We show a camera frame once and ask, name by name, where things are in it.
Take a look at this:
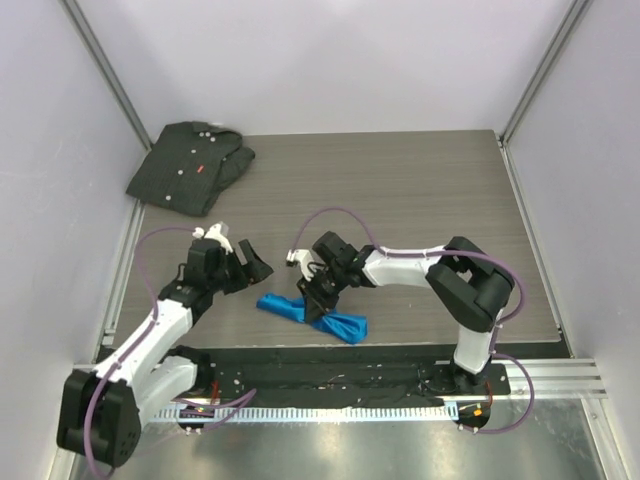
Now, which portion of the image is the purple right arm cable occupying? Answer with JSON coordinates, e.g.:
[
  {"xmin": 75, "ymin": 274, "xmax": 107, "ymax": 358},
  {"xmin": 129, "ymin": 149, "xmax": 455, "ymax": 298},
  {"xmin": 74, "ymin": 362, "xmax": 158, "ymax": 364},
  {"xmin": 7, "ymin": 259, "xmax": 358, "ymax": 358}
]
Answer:
[{"xmin": 292, "ymin": 207, "xmax": 535, "ymax": 434}]

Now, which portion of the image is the aluminium frame rail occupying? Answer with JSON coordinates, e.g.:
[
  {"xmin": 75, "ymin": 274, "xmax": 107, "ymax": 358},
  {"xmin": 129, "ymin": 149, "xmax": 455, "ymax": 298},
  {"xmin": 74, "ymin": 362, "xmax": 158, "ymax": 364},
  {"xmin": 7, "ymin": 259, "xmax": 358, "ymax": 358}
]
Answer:
[{"xmin": 434, "ymin": 357, "xmax": 609, "ymax": 400}]

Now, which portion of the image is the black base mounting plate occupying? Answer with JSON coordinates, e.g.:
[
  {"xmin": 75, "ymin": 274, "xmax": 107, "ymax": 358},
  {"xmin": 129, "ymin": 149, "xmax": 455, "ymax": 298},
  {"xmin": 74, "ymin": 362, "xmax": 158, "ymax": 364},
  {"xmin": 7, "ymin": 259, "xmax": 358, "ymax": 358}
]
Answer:
[{"xmin": 189, "ymin": 344, "xmax": 511, "ymax": 409}]

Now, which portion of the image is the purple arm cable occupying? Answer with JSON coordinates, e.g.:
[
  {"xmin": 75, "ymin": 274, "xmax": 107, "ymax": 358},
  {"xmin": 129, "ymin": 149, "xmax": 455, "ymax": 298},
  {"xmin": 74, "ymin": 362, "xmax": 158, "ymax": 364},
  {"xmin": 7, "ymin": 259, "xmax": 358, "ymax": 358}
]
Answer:
[
  {"xmin": 292, "ymin": 207, "xmax": 535, "ymax": 434},
  {"xmin": 82, "ymin": 225, "xmax": 259, "ymax": 479}
]

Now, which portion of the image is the blue satin napkin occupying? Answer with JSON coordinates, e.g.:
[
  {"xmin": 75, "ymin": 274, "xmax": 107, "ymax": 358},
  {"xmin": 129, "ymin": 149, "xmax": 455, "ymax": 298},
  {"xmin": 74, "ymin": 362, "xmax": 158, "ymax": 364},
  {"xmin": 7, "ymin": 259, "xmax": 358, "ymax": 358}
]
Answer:
[{"xmin": 256, "ymin": 293, "xmax": 369, "ymax": 345}]

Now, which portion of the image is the slotted white cable duct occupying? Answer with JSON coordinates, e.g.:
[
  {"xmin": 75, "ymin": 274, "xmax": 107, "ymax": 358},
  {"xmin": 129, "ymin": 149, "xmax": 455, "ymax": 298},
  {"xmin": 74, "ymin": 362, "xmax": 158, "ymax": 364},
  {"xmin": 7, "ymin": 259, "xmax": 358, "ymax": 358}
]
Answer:
[{"xmin": 149, "ymin": 402, "xmax": 459, "ymax": 424}]

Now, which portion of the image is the dark striped button shirt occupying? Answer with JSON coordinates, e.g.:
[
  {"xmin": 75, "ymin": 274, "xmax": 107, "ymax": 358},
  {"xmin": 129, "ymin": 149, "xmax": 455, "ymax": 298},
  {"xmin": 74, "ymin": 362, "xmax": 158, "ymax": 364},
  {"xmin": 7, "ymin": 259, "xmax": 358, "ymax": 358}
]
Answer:
[{"xmin": 126, "ymin": 121, "xmax": 255, "ymax": 217}]

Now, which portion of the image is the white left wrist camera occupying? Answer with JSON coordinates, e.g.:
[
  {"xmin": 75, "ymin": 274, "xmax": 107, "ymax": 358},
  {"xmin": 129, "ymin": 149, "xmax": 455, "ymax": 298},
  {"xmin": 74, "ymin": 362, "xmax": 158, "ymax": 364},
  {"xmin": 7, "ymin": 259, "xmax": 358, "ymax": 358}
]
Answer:
[{"xmin": 192, "ymin": 222, "xmax": 234, "ymax": 254}]

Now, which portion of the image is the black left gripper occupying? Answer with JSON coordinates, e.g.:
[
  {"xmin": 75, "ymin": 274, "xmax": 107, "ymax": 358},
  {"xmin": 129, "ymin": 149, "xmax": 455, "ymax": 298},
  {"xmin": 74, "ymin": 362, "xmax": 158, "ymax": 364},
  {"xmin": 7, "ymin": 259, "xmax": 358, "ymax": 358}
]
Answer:
[{"xmin": 207, "ymin": 241, "xmax": 272, "ymax": 296}]

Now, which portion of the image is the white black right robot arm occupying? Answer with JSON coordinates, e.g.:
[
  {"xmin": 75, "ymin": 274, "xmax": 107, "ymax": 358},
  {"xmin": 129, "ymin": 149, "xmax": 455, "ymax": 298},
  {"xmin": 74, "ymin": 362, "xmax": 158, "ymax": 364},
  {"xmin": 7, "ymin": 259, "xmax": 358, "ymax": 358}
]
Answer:
[{"xmin": 286, "ymin": 231, "xmax": 519, "ymax": 395}]

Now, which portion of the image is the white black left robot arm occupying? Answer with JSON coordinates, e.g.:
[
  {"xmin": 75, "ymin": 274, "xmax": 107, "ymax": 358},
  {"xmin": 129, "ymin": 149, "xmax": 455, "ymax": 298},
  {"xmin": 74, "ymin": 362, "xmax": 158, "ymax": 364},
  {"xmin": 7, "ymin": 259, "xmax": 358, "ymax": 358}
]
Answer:
[{"xmin": 56, "ymin": 239, "xmax": 273, "ymax": 468}]

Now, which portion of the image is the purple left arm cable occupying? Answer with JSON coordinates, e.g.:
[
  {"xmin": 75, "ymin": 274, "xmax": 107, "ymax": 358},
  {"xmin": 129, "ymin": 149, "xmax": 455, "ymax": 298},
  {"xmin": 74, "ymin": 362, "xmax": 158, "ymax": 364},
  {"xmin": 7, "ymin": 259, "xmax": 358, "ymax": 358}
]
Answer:
[{"xmin": 82, "ymin": 225, "xmax": 259, "ymax": 479}]

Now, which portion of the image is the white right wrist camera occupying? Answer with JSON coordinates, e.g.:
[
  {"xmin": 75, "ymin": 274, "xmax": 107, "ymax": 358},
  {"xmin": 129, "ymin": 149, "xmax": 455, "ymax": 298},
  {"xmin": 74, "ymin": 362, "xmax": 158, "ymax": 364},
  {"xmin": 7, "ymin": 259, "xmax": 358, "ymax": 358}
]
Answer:
[{"xmin": 285, "ymin": 249, "xmax": 314, "ymax": 276}]

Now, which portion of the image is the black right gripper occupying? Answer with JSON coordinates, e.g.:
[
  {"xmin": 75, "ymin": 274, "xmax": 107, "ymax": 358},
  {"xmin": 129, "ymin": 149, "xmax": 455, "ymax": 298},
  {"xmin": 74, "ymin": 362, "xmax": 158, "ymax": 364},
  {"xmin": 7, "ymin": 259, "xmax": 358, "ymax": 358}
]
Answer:
[{"xmin": 298, "ymin": 264, "xmax": 349, "ymax": 322}]

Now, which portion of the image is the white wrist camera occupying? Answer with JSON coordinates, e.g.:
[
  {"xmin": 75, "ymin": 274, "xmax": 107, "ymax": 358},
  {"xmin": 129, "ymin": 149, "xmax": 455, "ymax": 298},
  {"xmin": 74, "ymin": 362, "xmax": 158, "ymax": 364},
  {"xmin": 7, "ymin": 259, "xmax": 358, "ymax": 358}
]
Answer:
[
  {"xmin": 285, "ymin": 249, "xmax": 314, "ymax": 276},
  {"xmin": 192, "ymin": 222, "xmax": 234, "ymax": 254}
]

